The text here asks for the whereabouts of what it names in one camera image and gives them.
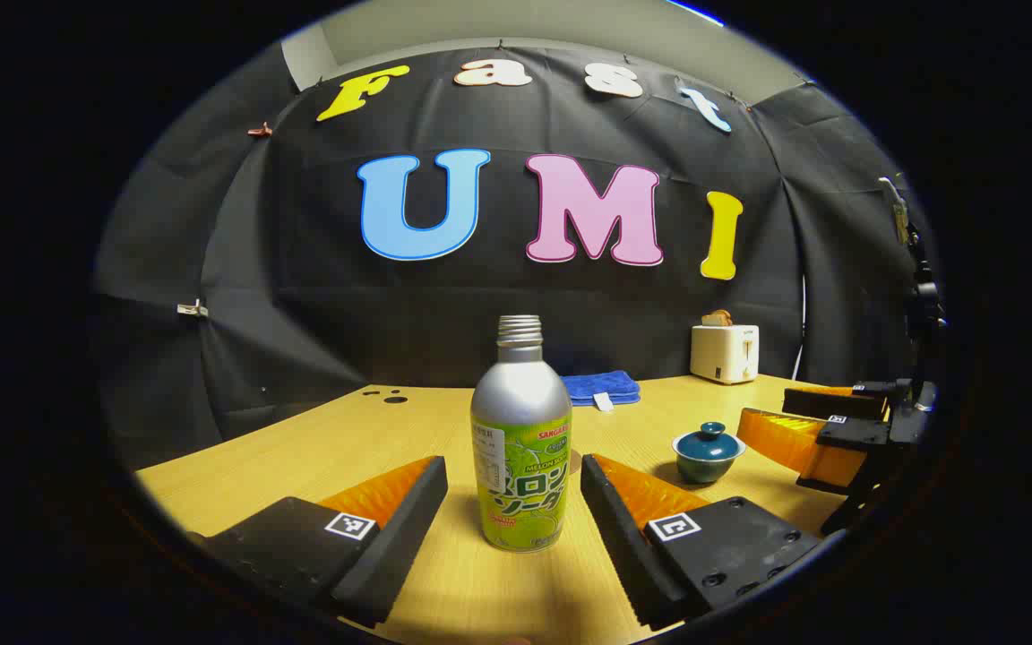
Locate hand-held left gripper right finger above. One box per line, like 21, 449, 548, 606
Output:
579, 452, 823, 632

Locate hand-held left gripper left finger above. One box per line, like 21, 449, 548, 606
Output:
185, 455, 450, 630

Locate teal teacup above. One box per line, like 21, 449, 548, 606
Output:
672, 436, 747, 486

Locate teal teacup lid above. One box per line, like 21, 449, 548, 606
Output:
679, 421, 739, 456

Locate silver green water bottle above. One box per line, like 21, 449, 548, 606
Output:
469, 314, 573, 554

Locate white toaster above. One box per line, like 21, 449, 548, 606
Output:
690, 323, 761, 385

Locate blue towel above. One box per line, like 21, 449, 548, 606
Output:
561, 370, 642, 413

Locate black backdrop cloth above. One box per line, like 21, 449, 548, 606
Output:
93, 40, 938, 471

